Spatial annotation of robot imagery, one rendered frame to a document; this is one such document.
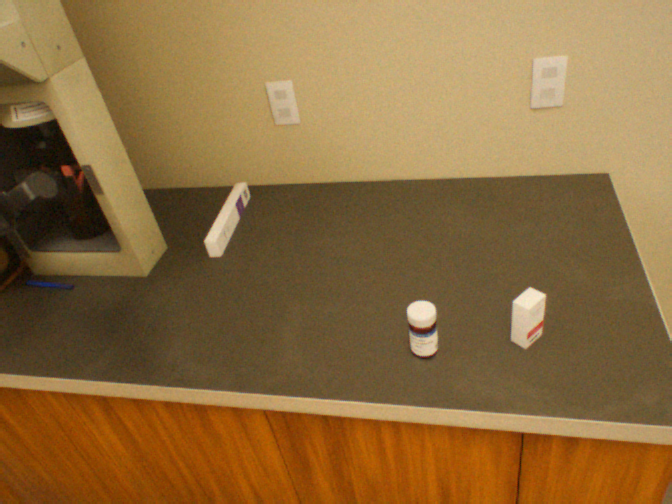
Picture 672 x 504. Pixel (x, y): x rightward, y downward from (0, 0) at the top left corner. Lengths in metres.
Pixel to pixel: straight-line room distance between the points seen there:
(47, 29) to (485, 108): 0.93
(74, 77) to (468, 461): 1.02
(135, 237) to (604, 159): 1.11
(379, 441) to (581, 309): 0.43
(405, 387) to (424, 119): 0.71
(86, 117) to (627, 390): 1.06
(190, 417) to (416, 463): 0.45
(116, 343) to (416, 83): 0.88
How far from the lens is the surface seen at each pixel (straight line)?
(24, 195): 1.15
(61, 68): 1.14
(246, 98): 1.44
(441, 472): 1.08
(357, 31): 1.31
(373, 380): 0.91
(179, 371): 1.04
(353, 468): 1.12
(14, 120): 1.25
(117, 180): 1.22
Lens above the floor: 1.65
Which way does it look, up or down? 36 degrees down
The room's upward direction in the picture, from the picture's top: 12 degrees counter-clockwise
